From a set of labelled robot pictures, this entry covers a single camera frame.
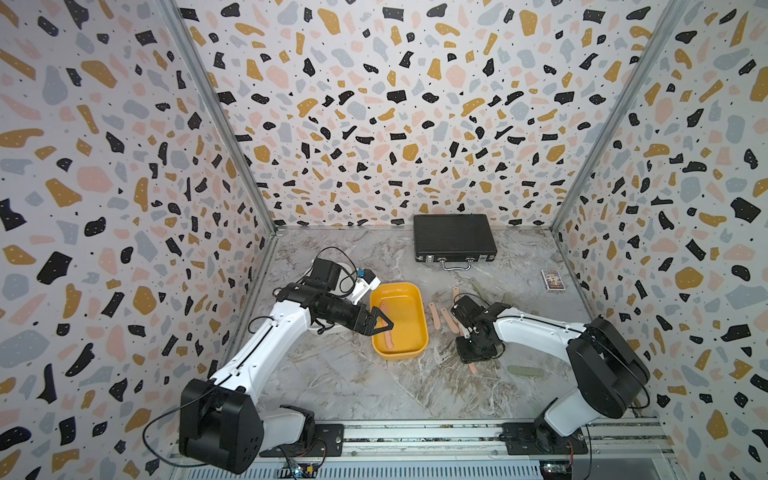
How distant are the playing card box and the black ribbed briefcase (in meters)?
0.19

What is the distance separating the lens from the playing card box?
41.4 inches

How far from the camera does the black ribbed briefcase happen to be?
3.62ft

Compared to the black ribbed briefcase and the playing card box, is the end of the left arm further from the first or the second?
the playing card box
